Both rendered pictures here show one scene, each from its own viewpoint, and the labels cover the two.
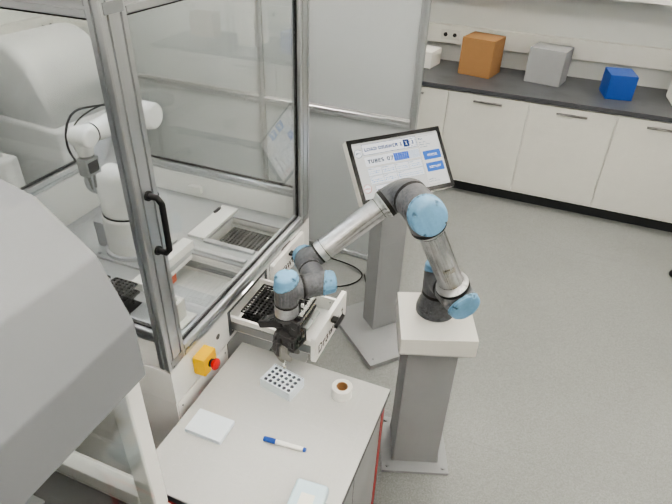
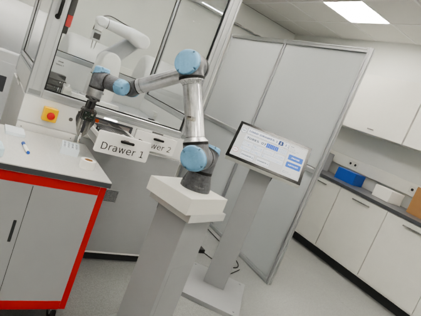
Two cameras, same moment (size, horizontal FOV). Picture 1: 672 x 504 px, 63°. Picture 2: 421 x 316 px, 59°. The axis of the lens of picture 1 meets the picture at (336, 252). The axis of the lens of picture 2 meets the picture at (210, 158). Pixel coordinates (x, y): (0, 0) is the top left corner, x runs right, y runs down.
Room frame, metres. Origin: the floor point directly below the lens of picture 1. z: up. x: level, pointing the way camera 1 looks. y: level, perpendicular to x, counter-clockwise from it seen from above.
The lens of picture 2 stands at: (0.19, -1.42, 1.28)
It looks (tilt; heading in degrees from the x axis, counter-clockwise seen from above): 9 degrees down; 34
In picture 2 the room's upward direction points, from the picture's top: 22 degrees clockwise
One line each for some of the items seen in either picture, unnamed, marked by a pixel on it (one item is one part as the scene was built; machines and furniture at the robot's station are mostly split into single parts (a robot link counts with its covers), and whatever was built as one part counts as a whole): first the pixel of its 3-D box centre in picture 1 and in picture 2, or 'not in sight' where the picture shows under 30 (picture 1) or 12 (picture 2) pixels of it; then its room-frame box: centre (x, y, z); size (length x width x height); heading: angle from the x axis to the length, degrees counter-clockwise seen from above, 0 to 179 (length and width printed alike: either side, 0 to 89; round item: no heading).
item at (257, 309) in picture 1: (279, 311); (113, 136); (1.56, 0.20, 0.87); 0.22 x 0.18 x 0.06; 69
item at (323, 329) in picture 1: (329, 324); (123, 147); (1.49, 0.01, 0.87); 0.29 x 0.02 x 0.11; 159
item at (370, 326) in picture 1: (390, 259); (237, 226); (2.45, -0.29, 0.51); 0.50 x 0.45 x 1.02; 27
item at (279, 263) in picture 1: (288, 258); (155, 143); (1.90, 0.20, 0.87); 0.29 x 0.02 x 0.11; 159
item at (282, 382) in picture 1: (282, 382); (69, 148); (1.30, 0.17, 0.78); 0.12 x 0.08 x 0.04; 59
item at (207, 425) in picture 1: (209, 426); (14, 130); (1.12, 0.38, 0.77); 0.13 x 0.09 x 0.02; 69
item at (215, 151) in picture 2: (440, 275); (205, 156); (1.64, -0.39, 1.00); 0.13 x 0.12 x 0.14; 19
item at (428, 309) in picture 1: (436, 299); (198, 179); (1.65, -0.39, 0.88); 0.15 x 0.15 x 0.10
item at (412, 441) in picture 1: (421, 390); (163, 268); (1.65, -0.39, 0.38); 0.30 x 0.30 x 0.76; 89
